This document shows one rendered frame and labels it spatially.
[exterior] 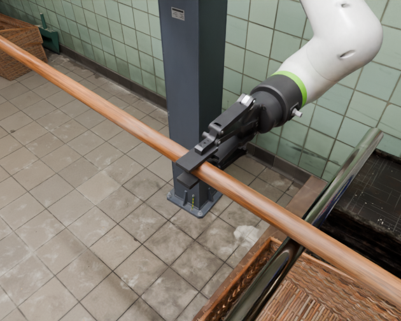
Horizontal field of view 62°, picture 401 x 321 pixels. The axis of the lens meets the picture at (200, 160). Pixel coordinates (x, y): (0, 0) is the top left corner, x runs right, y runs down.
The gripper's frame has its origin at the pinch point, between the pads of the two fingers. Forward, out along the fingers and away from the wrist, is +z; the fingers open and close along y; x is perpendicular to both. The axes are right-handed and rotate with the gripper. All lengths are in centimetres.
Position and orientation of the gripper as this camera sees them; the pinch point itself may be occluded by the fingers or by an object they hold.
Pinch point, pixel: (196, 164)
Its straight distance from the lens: 54.7
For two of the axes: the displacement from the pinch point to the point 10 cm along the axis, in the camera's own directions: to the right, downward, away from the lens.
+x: -7.5, -4.7, 4.6
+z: -6.6, 5.3, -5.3
